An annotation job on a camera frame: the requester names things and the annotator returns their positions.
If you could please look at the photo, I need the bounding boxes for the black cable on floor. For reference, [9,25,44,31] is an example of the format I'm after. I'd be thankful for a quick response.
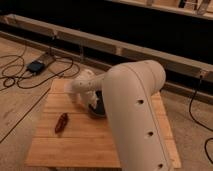
[0,39,81,90]

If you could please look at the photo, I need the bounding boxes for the brown oblong object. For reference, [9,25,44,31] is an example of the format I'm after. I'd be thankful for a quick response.
[55,113,68,133]

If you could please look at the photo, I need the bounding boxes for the black cable at right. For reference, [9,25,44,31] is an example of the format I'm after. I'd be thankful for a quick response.
[188,75,213,165]

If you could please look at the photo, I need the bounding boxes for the blue power adapter box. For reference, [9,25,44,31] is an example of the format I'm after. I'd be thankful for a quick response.
[27,61,45,74]

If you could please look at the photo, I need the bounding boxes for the dark ceramic bowl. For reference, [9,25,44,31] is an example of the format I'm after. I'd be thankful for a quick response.
[89,91,106,118]

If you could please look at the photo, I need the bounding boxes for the translucent plastic cup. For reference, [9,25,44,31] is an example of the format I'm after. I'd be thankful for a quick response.
[64,81,75,100]

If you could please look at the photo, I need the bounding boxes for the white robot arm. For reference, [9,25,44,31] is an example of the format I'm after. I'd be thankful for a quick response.
[70,60,174,171]

